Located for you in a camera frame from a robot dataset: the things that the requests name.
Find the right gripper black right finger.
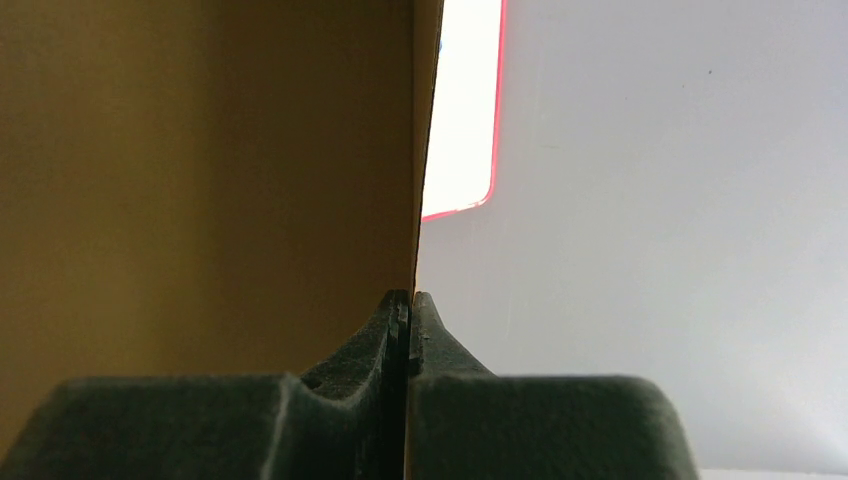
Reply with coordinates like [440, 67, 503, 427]
[407, 292, 699, 479]

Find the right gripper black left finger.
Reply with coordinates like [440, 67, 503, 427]
[1, 290, 410, 479]

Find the brown cardboard box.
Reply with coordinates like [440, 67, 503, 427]
[1, 1, 443, 449]

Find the pink framed whiteboard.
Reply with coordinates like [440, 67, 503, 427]
[422, 1, 508, 222]

